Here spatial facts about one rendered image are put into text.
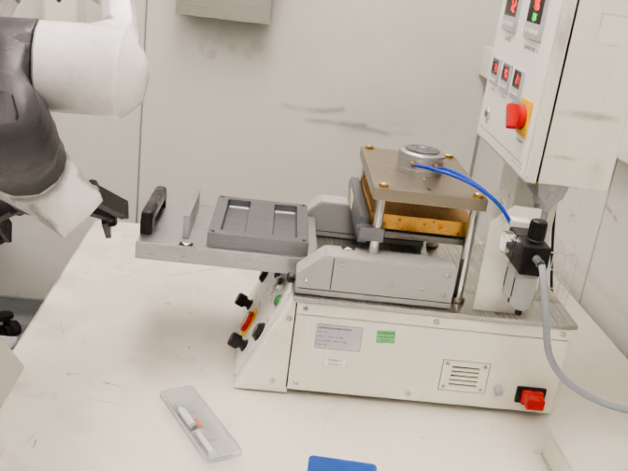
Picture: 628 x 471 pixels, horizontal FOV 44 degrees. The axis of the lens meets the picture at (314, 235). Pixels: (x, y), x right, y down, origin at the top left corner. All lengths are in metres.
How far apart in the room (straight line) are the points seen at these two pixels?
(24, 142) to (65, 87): 0.09
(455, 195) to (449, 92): 1.61
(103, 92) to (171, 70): 1.91
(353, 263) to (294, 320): 0.13
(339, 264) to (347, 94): 1.60
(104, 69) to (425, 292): 0.64
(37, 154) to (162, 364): 0.63
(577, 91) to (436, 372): 0.49
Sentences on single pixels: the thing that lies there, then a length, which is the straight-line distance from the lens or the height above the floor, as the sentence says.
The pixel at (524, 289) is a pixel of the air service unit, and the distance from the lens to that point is 1.16.
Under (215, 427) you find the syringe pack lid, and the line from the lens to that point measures 1.17.
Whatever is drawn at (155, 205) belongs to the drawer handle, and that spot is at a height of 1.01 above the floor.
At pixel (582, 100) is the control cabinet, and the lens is 1.21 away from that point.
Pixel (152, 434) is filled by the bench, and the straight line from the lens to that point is 1.19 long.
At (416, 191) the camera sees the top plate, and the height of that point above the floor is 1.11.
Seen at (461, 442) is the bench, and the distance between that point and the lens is 1.27.
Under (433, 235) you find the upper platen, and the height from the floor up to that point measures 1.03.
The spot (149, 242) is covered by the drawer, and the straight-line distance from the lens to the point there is 1.27.
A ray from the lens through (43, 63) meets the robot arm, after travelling 0.85.
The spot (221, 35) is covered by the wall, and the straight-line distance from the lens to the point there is 2.72.
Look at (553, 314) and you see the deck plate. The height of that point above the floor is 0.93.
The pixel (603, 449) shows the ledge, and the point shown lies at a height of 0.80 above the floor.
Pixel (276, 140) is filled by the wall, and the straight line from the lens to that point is 2.78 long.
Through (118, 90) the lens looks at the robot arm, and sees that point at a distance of 0.84.
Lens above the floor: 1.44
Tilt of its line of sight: 20 degrees down
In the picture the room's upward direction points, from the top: 7 degrees clockwise
